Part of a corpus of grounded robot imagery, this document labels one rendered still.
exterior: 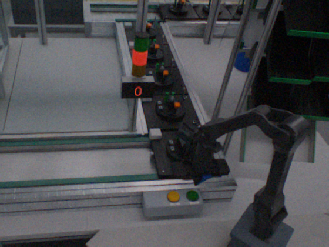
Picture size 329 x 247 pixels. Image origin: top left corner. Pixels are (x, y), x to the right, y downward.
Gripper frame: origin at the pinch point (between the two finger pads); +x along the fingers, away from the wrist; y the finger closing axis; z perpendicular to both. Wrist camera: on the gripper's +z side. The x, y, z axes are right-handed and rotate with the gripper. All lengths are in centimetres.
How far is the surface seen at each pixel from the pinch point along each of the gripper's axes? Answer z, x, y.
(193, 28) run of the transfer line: 137, 13, -41
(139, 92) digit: 30.7, -14.2, 16.0
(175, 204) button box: -3.3, 9.6, 6.8
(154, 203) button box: -1.9, 9.6, 14.1
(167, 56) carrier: 94, 8, -12
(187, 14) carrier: 147, 8, -38
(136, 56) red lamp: 31.5, -29.0, 18.3
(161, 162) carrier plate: 16.1, 8.5, 7.8
